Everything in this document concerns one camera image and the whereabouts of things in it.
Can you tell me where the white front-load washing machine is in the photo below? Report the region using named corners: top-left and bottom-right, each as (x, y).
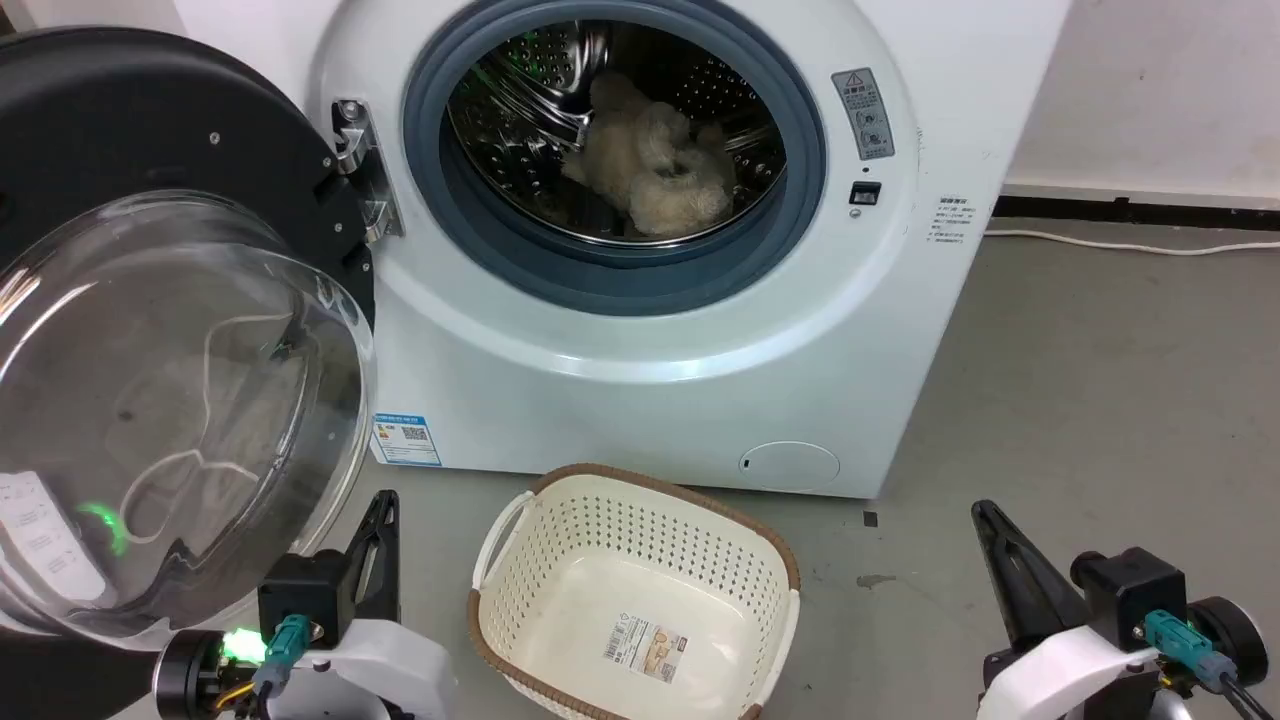
top-left (175, 0), bottom-right (1073, 501)

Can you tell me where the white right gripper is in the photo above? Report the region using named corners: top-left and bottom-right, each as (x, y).
top-left (971, 499), bottom-right (1163, 720)

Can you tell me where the white floor cable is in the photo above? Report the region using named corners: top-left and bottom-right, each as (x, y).
top-left (984, 227), bottom-right (1280, 258)

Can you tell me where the small printed text label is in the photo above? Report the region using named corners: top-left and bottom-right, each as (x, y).
top-left (927, 195), bottom-right (974, 247)

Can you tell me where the paper product label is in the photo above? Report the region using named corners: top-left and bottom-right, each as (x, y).
top-left (601, 611), bottom-right (690, 686)

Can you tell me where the round white filter cover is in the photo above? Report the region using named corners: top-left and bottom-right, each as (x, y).
top-left (739, 440), bottom-right (842, 494)

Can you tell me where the cream plush toy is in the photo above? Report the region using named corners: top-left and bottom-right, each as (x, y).
top-left (561, 71), bottom-right (740, 239)

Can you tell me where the metal door hinge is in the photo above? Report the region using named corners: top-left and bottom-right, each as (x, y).
top-left (330, 98), bottom-right (406, 247)

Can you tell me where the blue energy label sticker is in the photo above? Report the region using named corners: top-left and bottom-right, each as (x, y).
top-left (371, 412), bottom-right (444, 469)

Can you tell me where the grey warning sticker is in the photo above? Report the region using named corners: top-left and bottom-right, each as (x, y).
top-left (831, 67), bottom-right (897, 162)

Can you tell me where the teal plug cable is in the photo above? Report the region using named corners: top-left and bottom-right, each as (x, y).
top-left (1144, 609), bottom-right (1280, 720)
top-left (252, 613), bottom-right (313, 699)

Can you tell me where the perforated steel drum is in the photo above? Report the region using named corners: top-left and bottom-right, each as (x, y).
top-left (445, 20), bottom-right (788, 247)

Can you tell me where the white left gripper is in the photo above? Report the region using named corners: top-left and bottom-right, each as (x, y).
top-left (268, 489), bottom-right (457, 720)

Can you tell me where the teal plug left cable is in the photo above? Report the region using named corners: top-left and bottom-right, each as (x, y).
top-left (252, 613), bottom-right (313, 699)

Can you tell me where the cream perforated laundry basket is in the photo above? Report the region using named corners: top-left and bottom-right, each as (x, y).
top-left (466, 462), bottom-right (803, 720)

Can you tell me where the teal plug right cable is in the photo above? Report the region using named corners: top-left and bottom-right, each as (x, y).
top-left (1144, 609), bottom-right (1280, 720)

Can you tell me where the black baseboard strip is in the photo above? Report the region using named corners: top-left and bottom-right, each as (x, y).
top-left (992, 194), bottom-right (1280, 234)

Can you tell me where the black round door with glass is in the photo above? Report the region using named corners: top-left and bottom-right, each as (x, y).
top-left (0, 25), bottom-right (377, 720)

